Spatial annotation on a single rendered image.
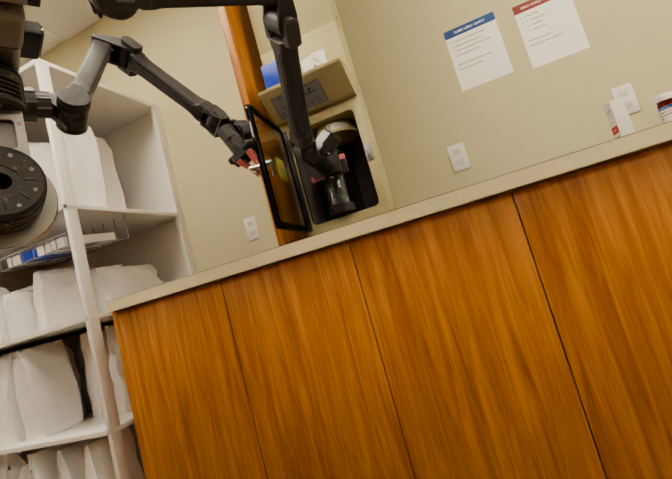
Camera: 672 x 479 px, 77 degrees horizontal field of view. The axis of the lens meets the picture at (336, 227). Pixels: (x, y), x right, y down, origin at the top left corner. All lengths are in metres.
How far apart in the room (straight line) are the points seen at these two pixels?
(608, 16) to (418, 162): 0.89
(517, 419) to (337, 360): 0.48
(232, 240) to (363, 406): 1.22
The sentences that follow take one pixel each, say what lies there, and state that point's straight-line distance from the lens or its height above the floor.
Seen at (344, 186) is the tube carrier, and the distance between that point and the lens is 1.49.
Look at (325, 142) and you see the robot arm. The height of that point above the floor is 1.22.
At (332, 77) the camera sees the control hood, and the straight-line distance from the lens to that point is 1.54.
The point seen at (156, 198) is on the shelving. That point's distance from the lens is 2.52.
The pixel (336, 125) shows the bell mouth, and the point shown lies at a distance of 1.60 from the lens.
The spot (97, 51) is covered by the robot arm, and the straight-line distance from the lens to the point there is 1.62.
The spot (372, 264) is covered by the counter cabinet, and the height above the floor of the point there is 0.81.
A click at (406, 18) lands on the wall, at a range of 2.12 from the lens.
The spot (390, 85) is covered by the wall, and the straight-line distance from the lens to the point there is 2.02.
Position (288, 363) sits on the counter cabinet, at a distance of 1.34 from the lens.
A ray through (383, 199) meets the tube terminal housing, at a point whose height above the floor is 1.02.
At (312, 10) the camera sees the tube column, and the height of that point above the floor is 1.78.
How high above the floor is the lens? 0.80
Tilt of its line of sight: 7 degrees up
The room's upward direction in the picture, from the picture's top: 15 degrees counter-clockwise
